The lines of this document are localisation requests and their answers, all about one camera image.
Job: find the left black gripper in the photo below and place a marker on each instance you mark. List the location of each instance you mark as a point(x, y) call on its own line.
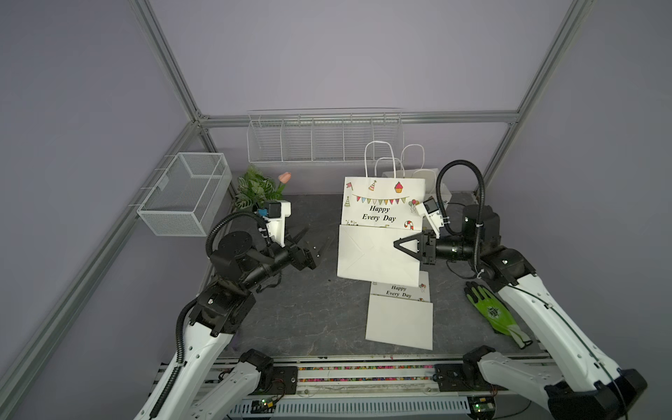
point(301, 261)

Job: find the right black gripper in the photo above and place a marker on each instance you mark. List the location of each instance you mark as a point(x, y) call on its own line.
point(426, 250)

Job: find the white party paper bag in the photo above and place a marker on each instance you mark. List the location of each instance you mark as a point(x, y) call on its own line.
point(401, 315)

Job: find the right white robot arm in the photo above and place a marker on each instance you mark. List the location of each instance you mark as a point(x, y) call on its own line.
point(584, 382)

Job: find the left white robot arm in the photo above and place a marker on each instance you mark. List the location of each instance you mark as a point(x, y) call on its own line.
point(209, 322)

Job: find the pink artificial tulip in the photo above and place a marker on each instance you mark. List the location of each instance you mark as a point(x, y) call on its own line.
point(284, 178)

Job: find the green artificial plant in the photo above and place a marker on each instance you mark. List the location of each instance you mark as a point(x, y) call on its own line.
point(254, 189)

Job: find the green black work glove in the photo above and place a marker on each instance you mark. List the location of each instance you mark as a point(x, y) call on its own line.
point(496, 313)

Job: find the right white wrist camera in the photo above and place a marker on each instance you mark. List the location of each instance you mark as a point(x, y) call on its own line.
point(430, 211)

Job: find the white wire wall shelf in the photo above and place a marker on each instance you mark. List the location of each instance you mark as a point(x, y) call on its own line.
point(307, 136)

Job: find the white wire mesh basket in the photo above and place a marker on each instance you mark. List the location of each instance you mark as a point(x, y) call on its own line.
point(186, 197)

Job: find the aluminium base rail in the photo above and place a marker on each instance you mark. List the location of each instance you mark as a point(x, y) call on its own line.
point(379, 387)

